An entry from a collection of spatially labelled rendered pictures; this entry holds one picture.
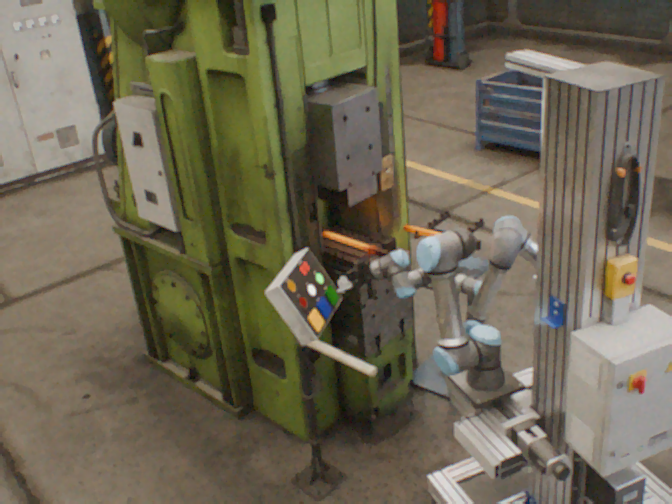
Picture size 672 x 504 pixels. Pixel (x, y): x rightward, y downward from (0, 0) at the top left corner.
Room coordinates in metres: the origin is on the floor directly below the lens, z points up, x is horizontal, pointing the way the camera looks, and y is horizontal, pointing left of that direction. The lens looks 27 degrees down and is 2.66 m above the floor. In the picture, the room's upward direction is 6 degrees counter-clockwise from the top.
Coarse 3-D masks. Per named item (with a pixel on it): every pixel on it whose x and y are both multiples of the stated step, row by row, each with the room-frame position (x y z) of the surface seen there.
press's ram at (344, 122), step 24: (312, 96) 3.27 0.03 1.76; (336, 96) 3.24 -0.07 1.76; (360, 96) 3.24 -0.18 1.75; (312, 120) 3.20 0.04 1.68; (336, 120) 3.12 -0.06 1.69; (360, 120) 3.23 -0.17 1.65; (312, 144) 3.21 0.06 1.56; (336, 144) 3.11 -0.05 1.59; (360, 144) 3.22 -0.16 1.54; (336, 168) 3.11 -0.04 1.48; (360, 168) 3.21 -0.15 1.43
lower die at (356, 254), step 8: (336, 232) 3.47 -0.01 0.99; (344, 232) 3.46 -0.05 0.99; (328, 240) 3.39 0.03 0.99; (336, 240) 3.36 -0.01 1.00; (360, 240) 3.35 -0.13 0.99; (368, 240) 3.34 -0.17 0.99; (328, 248) 3.32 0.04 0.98; (336, 248) 3.29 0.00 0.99; (344, 248) 3.28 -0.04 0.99; (352, 248) 3.27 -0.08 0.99; (360, 248) 3.25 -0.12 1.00; (328, 256) 3.27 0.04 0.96; (344, 256) 3.22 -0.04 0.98; (352, 256) 3.21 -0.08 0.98; (360, 256) 3.18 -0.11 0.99; (368, 256) 3.21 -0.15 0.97; (376, 256) 3.25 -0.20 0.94; (344, 264) 3.19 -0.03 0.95; (352, 264) 3.15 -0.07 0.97
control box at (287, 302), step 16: (304, 256) 2.85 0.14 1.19; (288, 272) 2.71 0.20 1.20; (304, 272) 2.78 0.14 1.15; (320, 272) 2.86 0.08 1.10; (272, 288) 2.61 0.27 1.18; (288, 288) 2.63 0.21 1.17; (304, 288) 2.71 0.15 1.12; (320, 288) 2.79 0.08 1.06; (288, 304) 2.59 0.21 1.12; (336, 304) 2.80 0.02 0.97; (288, 320) 2.59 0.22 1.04; (304, 320) 2.57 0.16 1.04; (304, 336) 2.57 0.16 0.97
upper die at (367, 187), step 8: (360, 184) 3.20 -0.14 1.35; (368, 184) 3.24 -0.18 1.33; (376, 184) 3.28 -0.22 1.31; (320, 192) 3.27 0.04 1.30; (328, 192) 3.23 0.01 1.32; (336, 192) 3.20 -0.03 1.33; (344, 192) 3.16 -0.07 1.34; (352, 192) 3.16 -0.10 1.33; (360, 192) 3.20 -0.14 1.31; (368, 192) 3.24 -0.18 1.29; (376, 192) 3.28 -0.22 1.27; (328, 200) 3.24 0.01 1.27; (336, 200) 3.20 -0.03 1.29; (344, 200) 3.16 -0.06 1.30; (352, 200) 3.16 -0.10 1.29; (360, 200) 3.20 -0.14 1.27
